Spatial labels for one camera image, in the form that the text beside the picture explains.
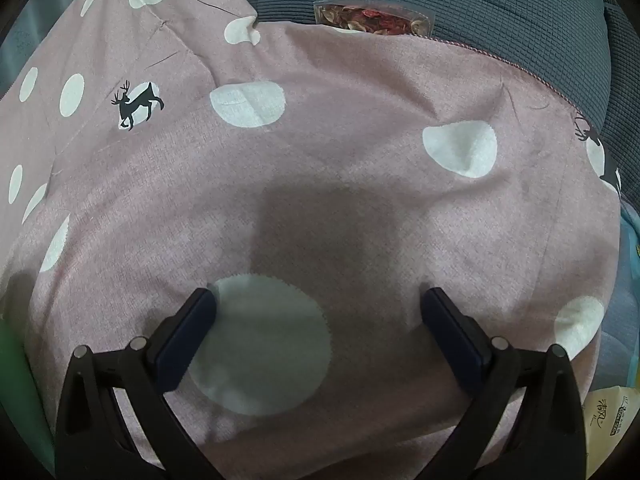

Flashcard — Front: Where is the clear dried snack packet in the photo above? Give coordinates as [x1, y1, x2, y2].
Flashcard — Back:
[313, 0, 433, 37]

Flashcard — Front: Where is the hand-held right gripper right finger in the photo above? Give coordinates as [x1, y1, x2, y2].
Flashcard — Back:
[415, 287, 587, 480]

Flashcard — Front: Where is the pink polka-dot deer blanket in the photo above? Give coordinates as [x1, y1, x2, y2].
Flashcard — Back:
[0, 0, 623, 480]

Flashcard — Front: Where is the pale yellow tissue packet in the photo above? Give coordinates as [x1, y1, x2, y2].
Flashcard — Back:
[582, 385, 640, 466]

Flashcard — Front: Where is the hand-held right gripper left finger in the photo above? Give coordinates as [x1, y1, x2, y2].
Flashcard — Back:
[54, 287, 221, 480]

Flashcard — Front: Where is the light blue cloth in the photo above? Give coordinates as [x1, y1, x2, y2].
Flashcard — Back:
[597, 200, 640, 391]

